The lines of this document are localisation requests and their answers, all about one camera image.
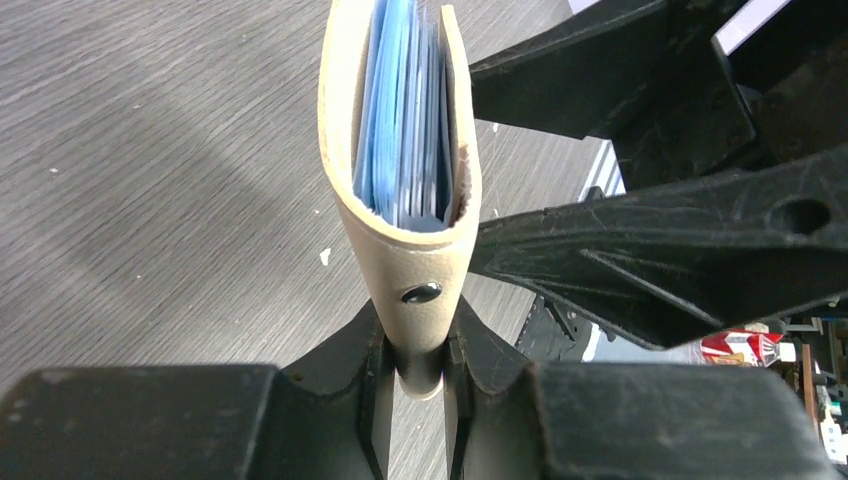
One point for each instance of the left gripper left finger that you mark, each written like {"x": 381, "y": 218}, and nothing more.
{"x": 325, "y": 416}

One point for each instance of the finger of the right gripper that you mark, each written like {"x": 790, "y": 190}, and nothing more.
{"x": 667, "y": 265}
{"x": 649, "y": 76}

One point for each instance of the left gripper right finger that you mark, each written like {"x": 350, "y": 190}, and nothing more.
{"x": 507, "y": 417}

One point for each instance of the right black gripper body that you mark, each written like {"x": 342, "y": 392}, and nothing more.
{"x": 788, "y": 62}

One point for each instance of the beige leather card holder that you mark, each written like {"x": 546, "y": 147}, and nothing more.
{"x": 398, "y": 143}

